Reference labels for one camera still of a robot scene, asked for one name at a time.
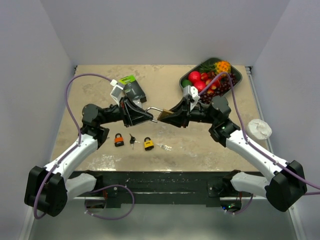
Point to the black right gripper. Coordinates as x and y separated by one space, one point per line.
181 116

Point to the white paper roll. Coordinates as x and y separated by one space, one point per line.
258 130

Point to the red apple lower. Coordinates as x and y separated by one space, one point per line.
200 85

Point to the orange padlock key bunch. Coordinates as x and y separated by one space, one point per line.
132 141

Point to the silver key bunch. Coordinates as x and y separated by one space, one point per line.
164 147

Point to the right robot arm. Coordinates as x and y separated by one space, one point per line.
281 182

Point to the red yellow cherries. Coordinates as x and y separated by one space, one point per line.
213 82

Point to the red apple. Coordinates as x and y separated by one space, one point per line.
200 85
194 77

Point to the green leafy sprig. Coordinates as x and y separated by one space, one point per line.
206 67

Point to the dark red grape bunch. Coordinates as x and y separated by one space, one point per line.
220 89

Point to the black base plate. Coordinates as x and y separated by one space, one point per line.
116 188

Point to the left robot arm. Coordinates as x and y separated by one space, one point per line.
49 188

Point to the orange yellow pineapple toy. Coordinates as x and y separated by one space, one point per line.
222 66

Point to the grey fruit tray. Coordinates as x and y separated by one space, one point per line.
210 75

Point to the brass padlock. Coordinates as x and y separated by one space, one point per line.
160 112

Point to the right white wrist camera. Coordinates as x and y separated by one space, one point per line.
191 94

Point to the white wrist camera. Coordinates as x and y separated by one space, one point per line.
191 94
117 91

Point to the yellow black padlock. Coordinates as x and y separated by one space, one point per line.
148 144

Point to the red apple upper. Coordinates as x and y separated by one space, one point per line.
194 77

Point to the silver pull-tab tin can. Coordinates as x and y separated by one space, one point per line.
138 103

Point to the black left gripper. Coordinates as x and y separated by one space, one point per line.
126 106

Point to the green lime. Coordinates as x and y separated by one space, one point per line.
186 83

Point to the Gillette razor box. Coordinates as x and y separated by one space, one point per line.
132 89

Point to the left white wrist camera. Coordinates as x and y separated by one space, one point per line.
117 91

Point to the orange black padlock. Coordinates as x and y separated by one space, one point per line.
118 140

